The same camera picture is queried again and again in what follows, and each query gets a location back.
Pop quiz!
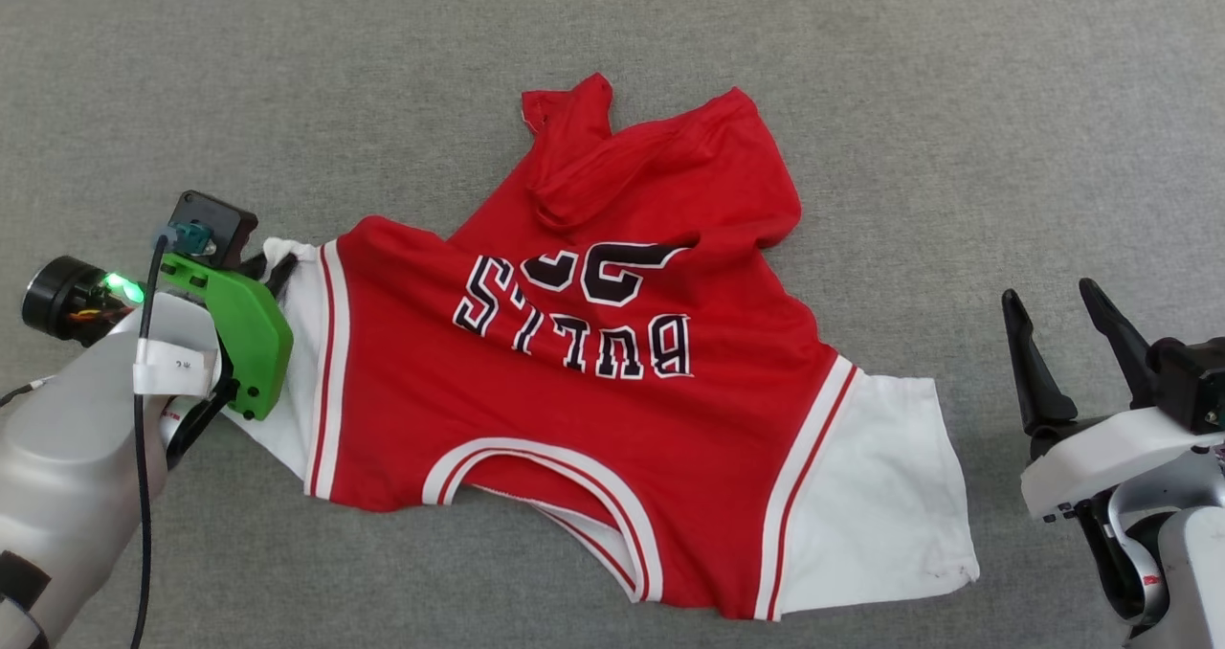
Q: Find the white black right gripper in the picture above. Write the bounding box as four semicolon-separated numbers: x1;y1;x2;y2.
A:
1001;278;1225;524

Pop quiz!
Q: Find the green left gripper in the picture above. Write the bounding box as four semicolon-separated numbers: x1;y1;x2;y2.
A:
158;252;300;473

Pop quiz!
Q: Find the red white basketball jersey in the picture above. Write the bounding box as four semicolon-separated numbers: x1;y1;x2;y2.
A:
222;73;980;623

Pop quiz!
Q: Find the grey fabric sofa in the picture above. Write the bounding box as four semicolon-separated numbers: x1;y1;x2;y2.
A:
0;0;1225;649

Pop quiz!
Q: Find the white cable label tape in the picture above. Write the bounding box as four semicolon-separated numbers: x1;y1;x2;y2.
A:
132;339;223;398

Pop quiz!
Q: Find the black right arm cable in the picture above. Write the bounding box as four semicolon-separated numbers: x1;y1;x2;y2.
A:
1077;501;1169;628

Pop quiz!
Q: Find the thin black motor cable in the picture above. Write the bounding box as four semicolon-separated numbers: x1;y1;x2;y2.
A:
0;376;56;409

